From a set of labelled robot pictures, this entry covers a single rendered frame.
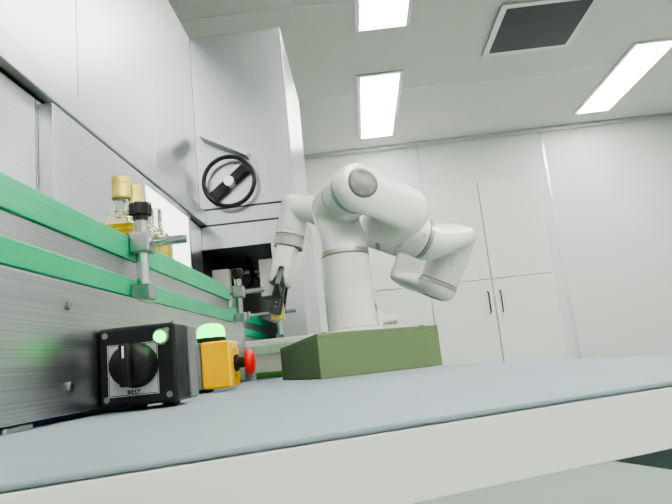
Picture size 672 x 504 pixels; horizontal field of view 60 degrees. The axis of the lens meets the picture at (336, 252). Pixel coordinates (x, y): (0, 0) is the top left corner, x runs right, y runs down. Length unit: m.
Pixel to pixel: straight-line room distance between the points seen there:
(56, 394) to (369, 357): 0.57
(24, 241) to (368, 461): 0.41
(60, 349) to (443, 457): 0.39
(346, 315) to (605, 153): 5.21
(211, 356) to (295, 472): 0.66
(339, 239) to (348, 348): 0.22
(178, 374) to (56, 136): 0.74
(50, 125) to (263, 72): 1.36
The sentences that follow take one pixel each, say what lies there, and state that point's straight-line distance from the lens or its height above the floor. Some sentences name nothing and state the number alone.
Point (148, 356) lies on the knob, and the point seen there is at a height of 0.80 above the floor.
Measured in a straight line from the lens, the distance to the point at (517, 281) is 5.13.
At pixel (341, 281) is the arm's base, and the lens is 1.09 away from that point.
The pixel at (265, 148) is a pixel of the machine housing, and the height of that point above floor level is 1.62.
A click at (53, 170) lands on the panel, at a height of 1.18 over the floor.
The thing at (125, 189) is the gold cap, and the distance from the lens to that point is 1.18.
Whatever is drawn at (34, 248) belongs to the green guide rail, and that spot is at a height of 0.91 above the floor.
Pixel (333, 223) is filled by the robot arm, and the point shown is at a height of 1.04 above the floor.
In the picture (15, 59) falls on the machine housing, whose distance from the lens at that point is 1.22.
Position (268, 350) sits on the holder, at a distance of 1.39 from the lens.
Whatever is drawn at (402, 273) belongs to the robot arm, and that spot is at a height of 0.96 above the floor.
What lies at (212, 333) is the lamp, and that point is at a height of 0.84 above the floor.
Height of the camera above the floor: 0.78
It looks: 10 degrees up
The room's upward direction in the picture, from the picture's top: 6 degrees counter-clockwise
